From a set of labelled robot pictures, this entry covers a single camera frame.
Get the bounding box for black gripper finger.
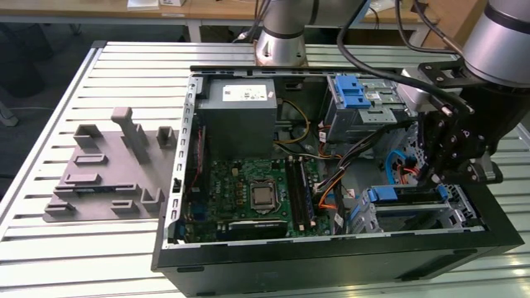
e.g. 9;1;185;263
416;112;479;189

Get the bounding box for hard disk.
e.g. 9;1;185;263
370;184;449;205

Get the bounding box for silver disk bay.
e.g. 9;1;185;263
358;183;477;233

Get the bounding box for silver optical drive cage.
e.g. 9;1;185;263
325;74;419;142

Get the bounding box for blue drive latch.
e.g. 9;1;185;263
336;75;373;109

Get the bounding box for black RAM stick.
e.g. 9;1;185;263
289;157;308;230
298;156;318;229

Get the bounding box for silver CPU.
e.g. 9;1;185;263
250;185;277;207

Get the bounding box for grey power supply unit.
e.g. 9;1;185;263
196;78;278;161

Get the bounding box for black graphics card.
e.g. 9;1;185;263
216;219;289;242

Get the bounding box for green motherboard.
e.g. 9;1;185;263
182;156;333;243

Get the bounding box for black PC case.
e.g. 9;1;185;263
150;64;525;296

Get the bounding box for grey parts rack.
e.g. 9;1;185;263
43;107;182;225

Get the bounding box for wooden desk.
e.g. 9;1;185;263
0;0;441;47

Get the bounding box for grey stand foot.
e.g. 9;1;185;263
0;102;19;127

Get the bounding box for power wire with black plug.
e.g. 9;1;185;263
397;156;420;184

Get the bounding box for blue data wire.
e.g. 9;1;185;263
385;148;420;187

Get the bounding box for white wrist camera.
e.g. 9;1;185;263
397;67;464;110

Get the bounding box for black wire bundle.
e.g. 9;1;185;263
314;122;419;199

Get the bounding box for orange flat wire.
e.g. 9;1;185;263
318;184;345;210

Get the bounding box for yellow wires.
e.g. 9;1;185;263
273;99;312;145

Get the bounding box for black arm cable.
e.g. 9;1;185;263
336;0;477;114
396;0;464;58

